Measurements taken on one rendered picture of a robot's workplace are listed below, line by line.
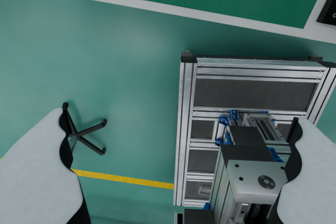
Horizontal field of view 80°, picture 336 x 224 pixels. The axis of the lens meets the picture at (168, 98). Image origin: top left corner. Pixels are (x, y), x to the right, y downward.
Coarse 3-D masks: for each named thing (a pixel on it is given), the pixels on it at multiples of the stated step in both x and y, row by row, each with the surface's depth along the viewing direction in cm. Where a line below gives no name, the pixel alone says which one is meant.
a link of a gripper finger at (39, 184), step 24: (48, 120) 10; (24, 144) 8; (48, 144) 8; (0, 168) 7; (24, 168) 7; (48, 168) 7; (0, 192) 6; (24, 192) 6; (48, 192) 6; (72, 192) 6; (0, 216) 6; (24, 216) 6; (48, 216) 6; (72, 216) 6
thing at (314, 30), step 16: (96, 0) 47; (112, 0) 47; (128, 0) 46; (144, 0) 46; (320, 0) 45; (192, 16) 48; (208, 16) 47; (224, 16) 47; (288, 32) 48; (304, 32) 48; (320, 32) 48
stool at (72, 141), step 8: (64, 104) 147; (104, 120) 153; (72, 128) 154; (88, 128) 154; (96, 128) 153; (72, 136) 155; (80, 136) 160; (72, 144) 150; (88, 144) 162; (96, 152) 166; (104, 152) 170
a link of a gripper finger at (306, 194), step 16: (304, 128) 10; (304, 144) 9; (320, 144) 9; (288, 160) 9; (304, 160) 8; (320, 160) 8; (288, 176) 9; (304, 176) 7; (320, 176) 7; (288, 192) 7; (304, 192) 7; (320, 192) 7; (272, 208) 7; (288, 208) 6; (304, 208) 6; (320, 208) 6
